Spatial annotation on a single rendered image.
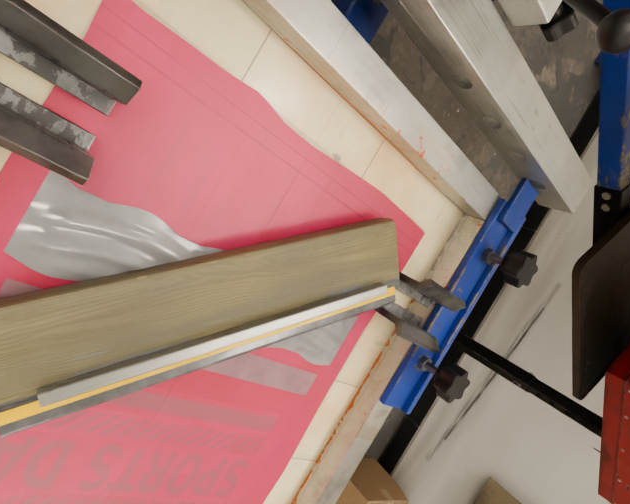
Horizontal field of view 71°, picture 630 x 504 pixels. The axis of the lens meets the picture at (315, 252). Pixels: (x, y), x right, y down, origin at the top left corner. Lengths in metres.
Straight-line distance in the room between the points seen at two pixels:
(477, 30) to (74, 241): 0.37
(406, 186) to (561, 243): 2.06
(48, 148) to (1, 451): 0.27
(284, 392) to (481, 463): 1.95
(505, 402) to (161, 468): 2.04
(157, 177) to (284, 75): 0.14
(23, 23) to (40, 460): 0.35
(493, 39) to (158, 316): 0.37
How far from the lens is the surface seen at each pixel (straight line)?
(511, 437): 2.39
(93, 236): 0.38
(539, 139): 0.55
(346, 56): 0.41
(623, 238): 1.11
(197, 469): 0.55
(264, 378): 0.51
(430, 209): 0.57
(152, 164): 0.38
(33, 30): 0.29
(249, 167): 0.41
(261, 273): 0.40
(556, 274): 2.49
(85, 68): 0.30
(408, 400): 0.62
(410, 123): 0.46
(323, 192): 0.45
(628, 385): 1.12
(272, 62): 0.41
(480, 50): 0.45
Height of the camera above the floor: 1.32
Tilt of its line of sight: 51 degrees down
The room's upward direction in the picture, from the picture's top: 122 degrees clockwise
